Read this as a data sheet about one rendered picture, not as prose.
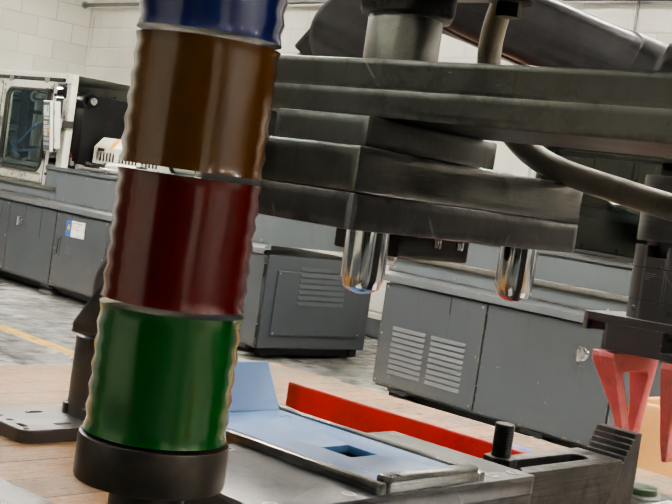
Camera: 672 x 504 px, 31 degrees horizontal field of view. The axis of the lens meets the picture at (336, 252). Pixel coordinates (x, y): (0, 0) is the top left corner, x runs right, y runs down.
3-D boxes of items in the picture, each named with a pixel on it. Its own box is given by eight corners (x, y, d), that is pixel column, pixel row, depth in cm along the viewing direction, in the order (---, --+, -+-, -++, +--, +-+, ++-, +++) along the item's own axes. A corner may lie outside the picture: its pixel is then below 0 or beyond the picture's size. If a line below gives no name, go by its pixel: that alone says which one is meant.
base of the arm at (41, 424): (234, 340, 105) (182, 325, 110) (35, 338, 90) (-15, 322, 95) (221, 430, 105) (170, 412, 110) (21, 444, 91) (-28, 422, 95)
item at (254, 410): (257, 409, 73) (264, 360, 72) (463, 477, 62) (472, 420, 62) (166, 414, 67) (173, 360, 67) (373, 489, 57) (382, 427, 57)
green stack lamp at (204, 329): (165, 413, 35) (181, 298, 35) (255, 446, 32) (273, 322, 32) (53, 419, 32) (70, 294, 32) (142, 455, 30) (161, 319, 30)
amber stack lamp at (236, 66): (199, 171, 35) (215, 53, 35) (292, 185, 32) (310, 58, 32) (88, 155, 32) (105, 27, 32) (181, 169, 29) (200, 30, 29)
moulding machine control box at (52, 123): (32, 149, 925) (39, 98, 923) (58, 152, 941) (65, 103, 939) (45, 151, 912) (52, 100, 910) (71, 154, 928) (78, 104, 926)
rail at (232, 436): (194, 462, 66) (200, 417, 65) (380, 536, 57) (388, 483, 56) (186, 463, 65) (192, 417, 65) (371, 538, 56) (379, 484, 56)
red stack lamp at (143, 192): (182, 292, 35) (198, 176, 35) (274, 316, 32) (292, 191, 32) (71, 288, 32) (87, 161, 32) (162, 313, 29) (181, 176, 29)
